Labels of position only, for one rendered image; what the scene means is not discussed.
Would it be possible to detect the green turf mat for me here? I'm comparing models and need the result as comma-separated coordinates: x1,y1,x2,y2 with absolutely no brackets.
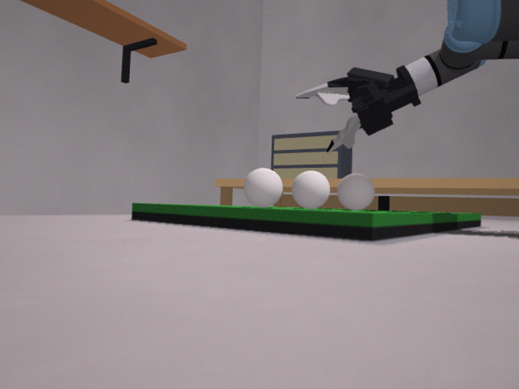
131,196,481,242

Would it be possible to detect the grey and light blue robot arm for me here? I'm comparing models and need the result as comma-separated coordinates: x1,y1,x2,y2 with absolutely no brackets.
347,0,519,96

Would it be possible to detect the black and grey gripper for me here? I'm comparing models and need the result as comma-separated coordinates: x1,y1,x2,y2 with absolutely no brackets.
296,66,421,153

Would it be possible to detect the white ball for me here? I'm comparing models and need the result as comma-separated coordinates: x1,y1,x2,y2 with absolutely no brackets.
292,171,330,209
243,168,283,207
337,173,375,211

